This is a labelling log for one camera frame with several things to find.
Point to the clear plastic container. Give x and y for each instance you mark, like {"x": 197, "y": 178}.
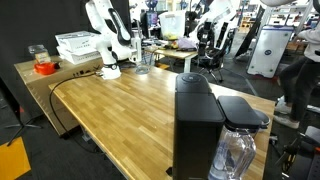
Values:
{"x": 40, "y": 55}

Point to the clear water tank black lid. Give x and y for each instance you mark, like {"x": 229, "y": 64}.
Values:
{"x": 238, "y": 111}

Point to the person in black trousers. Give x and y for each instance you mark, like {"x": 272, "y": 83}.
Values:
{"x": 300, "y": 80}

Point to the black leaning panel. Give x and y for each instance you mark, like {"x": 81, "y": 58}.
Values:
{"x": 253, "y": 30}

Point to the grey coffee maker lid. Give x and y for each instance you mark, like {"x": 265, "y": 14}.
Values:
{"x": 192, "y": 81}

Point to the white upright device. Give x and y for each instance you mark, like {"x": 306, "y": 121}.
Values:
{"x": 136, "y": 50}

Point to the orange floor mat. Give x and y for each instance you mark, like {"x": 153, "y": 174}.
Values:
{"x": 13, "y": 160}

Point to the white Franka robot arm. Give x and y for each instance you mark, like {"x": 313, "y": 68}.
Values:
{"x": 106, "y": 50}

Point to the black office chair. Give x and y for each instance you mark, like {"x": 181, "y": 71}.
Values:
{"x": 213, "y": 56}

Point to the black Keurig coffee maker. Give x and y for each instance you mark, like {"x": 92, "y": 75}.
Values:
{"x": 196, "y": 133}

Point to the black tripod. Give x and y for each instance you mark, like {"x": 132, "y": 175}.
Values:
{"x": 23, "y": 125}

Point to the clear plastic storage bin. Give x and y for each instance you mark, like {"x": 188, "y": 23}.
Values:
{"x": 171, "y": 25}

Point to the dark computer monitor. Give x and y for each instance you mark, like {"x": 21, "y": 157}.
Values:
{"x": 150, "y": 20}

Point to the white flat cardboard box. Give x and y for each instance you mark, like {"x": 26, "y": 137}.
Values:
{"x": 75, "y": 40}
{"x": 80, "y": 56}

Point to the purple cloth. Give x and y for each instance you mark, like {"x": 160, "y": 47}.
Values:
{"x": 186, "y": 43}

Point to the black floor stand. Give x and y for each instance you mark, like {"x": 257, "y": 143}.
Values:
{"x": 290, "y": 155}

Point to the large brown cardboard box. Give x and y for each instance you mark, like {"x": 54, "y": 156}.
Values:
{"x": 40, "y": 90}

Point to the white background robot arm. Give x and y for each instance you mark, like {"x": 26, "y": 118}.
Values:
{"x": 220, "y": 10}

